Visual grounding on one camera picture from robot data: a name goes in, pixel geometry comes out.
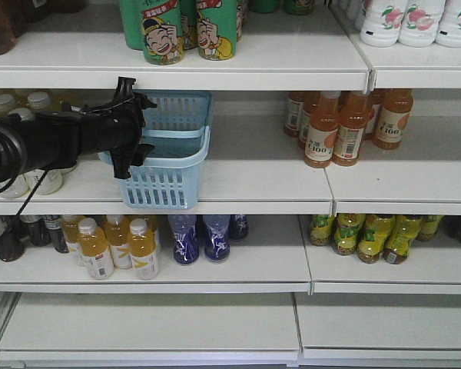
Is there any white metal shelf unit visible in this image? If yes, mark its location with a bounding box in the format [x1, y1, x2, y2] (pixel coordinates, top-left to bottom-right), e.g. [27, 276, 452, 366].
[0, 1, 461, 368]

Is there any pale green drink bottle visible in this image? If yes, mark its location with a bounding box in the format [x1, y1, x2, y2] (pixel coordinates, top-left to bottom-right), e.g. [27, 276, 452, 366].
[0, 114, 24, 194]
[9, 108, 63, 196]
[27, 91, 78, 113]

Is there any orange vitamin drink bottle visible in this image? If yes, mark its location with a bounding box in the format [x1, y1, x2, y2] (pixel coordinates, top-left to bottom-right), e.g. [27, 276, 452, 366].
[128, 218, 159, 281]
[78, 218, 114, 280]
[104, 214, 132, 269]

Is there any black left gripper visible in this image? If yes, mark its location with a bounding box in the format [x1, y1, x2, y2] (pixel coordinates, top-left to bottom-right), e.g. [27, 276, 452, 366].
[78, 77, 158, 179]

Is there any light blue plastic basket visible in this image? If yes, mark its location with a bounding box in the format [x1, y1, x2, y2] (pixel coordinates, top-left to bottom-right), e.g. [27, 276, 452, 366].
[117, 90, 214, 210]

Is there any green cartoon drink can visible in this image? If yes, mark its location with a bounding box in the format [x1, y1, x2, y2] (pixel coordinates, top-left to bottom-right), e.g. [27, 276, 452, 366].
[138, 0, 184, 65]
[195, 0, 237, 61]

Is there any yellow lemon tea bottle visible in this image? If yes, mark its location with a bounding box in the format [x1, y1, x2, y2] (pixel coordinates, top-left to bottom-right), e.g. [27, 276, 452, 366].
[309, 214, 335, 246]
[383, 214, 423, 264]
[333, 213, 366, 256]
[357, 214, 395, 264]

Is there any orange juice glass bottle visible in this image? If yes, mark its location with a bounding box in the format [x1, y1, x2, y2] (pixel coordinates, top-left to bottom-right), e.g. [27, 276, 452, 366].
[303, 91, 341, 168]
[332, 91, 370, 166]
[373, 88, 413, 150]

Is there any white peach drink bottle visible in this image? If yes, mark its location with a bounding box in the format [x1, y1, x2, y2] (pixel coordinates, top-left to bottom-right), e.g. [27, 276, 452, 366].
[360, 0, 407, 48]
[435, 0, 461, 48]
[398, 0, 446, 48]

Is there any dark drink bottle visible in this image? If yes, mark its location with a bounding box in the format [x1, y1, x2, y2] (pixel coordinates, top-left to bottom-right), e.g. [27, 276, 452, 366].
[0, 215, 25, 262]
[42, 214, 68, 254]
[19, 214, 50, 246]

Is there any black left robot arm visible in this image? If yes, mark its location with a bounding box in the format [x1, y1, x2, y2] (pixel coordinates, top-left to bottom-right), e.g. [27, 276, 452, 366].
[0, 77, 157, 182]

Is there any blue sports drink bottle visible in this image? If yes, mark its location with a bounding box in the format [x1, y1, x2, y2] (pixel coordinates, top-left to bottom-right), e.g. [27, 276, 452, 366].
[167, 214, 199, 265]
[229, 214, 249, 241]
[203, 214, 231, 262]

